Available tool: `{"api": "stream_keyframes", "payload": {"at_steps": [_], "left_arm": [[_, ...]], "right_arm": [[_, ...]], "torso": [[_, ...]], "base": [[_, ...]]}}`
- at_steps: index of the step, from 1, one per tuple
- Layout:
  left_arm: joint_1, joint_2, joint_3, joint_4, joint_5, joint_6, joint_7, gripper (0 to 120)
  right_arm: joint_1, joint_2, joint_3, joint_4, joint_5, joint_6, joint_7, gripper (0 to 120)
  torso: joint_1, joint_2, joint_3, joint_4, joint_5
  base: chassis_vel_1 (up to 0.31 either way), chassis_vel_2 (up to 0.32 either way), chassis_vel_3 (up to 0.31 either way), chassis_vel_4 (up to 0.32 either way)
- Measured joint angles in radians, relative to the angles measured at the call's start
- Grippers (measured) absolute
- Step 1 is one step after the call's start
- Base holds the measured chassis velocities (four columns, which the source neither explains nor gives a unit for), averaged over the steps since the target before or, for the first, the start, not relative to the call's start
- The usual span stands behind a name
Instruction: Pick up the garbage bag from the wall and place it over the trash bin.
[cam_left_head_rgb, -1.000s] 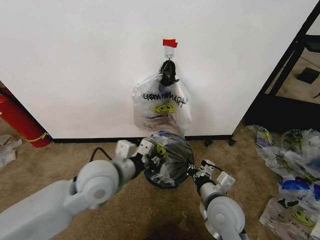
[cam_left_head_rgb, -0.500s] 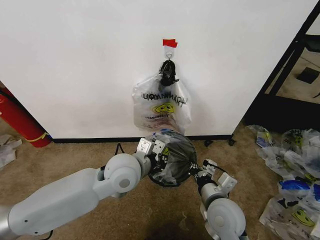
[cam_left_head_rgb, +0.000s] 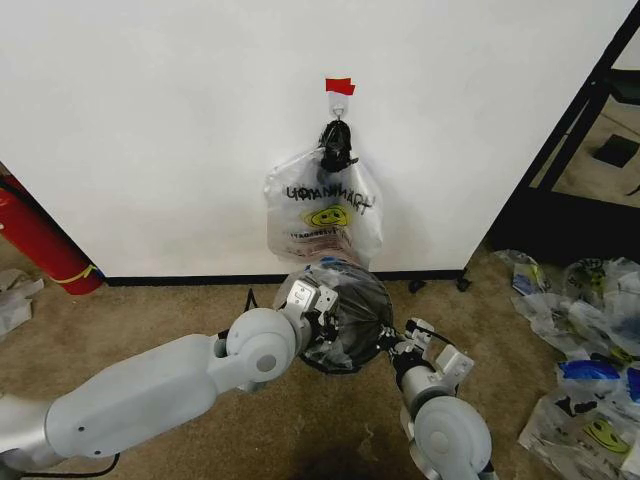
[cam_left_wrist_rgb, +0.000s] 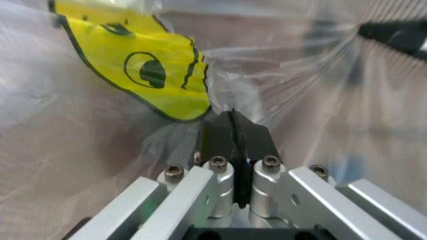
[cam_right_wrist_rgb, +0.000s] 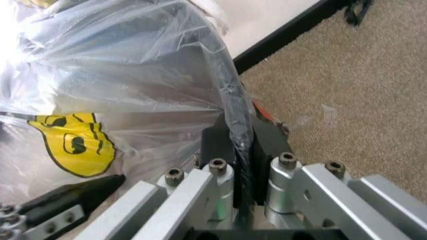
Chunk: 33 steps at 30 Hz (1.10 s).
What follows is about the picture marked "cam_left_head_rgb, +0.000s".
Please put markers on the crumpled white paper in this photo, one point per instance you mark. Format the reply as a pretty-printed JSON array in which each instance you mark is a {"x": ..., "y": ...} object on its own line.
[{"x": 15, "y": 300}]

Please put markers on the clear smiley print garbage bag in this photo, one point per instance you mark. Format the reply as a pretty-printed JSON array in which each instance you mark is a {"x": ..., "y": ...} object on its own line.
[{"x": 325, "y": 215}]

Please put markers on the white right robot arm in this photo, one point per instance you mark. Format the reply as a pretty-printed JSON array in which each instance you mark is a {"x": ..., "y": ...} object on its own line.
[{"x": 445, "y": 425}]

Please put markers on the crumpled clear plastic bag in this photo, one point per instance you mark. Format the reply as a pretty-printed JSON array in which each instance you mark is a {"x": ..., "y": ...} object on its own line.
[
  {"x": 605, "y": 277},
  {"x": 575, "y": 320}
]

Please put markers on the black caster wheel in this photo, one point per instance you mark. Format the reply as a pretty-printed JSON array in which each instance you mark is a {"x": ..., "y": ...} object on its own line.
[
  {"x": 464, "y": 282},
  {"x": 416, "y": 286}
]

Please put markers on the trash bin with black liner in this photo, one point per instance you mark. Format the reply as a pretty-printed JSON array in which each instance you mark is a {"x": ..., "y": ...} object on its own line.
[{"x": 360, "y": 320}]

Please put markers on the black metal shelf rack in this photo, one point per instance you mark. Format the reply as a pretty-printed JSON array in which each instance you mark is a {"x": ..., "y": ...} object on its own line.
[{"x": 565, "y": 175}]

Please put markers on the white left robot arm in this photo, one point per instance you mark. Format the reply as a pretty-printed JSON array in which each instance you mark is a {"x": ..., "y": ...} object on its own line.
[{"x": 150, "y": 385}]

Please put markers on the clear bag with yellow smiley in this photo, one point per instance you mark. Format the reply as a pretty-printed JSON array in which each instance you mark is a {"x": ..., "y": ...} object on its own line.
[{"x": 595, "y": 430}]

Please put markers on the clear adhesive wall hook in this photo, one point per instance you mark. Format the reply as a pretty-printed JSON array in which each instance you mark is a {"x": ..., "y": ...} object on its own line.
[{"x": 340, "y": 106}]

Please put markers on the red cylinder with yellow band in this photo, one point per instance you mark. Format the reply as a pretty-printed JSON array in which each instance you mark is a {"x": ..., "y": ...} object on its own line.
[{"x": 55, "y": 240}]

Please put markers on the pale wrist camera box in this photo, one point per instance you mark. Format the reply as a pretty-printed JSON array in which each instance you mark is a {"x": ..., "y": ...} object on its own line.
[{"x": 420, "y": 330}]

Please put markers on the small black box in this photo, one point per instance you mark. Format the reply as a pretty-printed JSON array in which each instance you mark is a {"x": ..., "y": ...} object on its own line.
[{"x": 614, "y": 150}]

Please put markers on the clear bag with blue print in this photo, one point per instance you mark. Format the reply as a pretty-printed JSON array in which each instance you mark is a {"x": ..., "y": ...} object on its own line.
[
  {"x": 530, "y": 274},
  {"x": 595, "y": 375}
]

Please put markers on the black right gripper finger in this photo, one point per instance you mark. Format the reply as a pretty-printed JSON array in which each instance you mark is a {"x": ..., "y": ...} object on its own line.
[{"x": 387, "y": 333}]

